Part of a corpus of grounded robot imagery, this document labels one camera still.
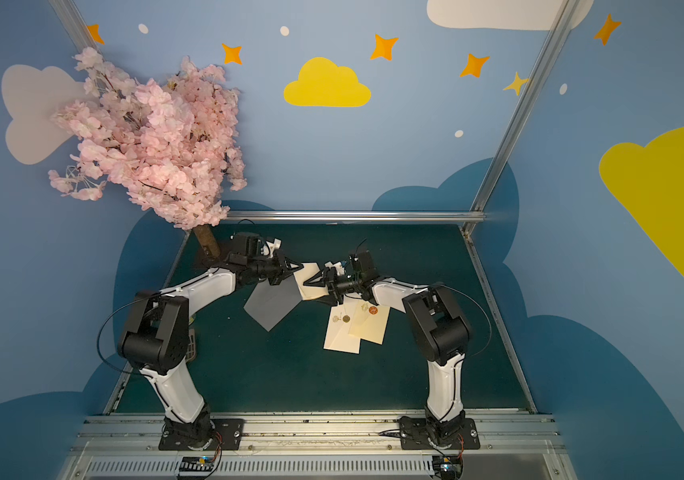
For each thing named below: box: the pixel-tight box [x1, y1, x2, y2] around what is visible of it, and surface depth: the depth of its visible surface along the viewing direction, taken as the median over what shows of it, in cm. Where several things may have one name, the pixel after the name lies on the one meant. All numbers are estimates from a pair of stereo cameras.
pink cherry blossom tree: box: [48, 48, 247, 230], surface depth 70 cm
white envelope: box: [323, 295, 361, 354], surface depth 95 cm
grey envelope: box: [243, 274, 303, 332], surface depth 100 cm
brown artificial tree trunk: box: [193, 224, 221, 259], surface depth 106 cm
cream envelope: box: [348, 299, 390, 345], surface depth 98 cm
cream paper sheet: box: [294, 262, 329, 301], surface depth 88 cm
